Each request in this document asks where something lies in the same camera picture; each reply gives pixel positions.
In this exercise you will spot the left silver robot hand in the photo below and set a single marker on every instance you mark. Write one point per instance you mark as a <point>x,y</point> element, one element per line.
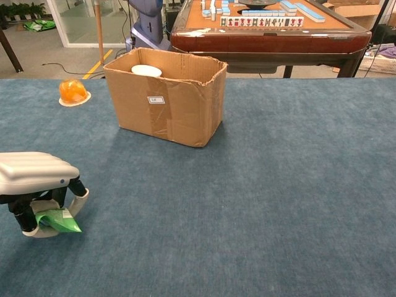
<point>31,173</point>

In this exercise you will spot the green snack packet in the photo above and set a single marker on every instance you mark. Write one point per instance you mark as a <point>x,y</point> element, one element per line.
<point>62,222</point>

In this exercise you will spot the white fern print paper cup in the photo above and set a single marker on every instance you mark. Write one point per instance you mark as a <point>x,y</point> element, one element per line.
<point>147,70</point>

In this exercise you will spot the brown cardboard box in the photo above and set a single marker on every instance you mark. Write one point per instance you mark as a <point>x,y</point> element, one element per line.
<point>185,117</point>

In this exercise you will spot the orange jelly cup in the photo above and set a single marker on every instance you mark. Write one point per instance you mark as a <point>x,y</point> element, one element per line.
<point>72,91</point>

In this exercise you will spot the dark slanted table leg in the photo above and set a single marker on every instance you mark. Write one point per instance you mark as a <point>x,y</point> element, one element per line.
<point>12,55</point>

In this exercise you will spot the white framed glass partition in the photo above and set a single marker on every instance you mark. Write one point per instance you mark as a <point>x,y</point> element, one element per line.
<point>92,45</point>

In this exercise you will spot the green bag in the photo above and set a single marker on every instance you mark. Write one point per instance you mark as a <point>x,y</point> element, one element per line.
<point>38,25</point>

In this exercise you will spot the wooden pole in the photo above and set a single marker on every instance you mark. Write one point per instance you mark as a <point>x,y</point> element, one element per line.
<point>99,31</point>

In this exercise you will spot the potted plants row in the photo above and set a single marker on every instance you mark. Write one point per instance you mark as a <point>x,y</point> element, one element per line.
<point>21,10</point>

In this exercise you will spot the blue felt table cover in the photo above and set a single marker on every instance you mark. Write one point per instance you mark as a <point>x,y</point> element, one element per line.
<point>247,216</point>

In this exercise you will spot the brown mahjong table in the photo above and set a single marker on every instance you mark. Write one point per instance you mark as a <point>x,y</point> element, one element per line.
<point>263,41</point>

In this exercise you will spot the face-up mahjong tile row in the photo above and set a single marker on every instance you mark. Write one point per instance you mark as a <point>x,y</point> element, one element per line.
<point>263,21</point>

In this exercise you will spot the dark round dice dome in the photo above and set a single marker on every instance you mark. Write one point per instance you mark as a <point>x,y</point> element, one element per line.
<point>255,3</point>

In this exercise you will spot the white plastic basket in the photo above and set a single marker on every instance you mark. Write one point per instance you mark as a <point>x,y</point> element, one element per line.
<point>379,64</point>

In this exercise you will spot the purple cloth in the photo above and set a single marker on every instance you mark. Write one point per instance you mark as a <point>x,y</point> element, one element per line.
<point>388,51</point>

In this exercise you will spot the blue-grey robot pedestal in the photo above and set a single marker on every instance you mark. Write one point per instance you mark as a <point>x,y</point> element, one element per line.
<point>148,31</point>

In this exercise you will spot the blue-backed mahjong tile wall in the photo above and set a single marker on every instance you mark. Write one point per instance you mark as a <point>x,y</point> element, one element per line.
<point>263,13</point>
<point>311,13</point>
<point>288,6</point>

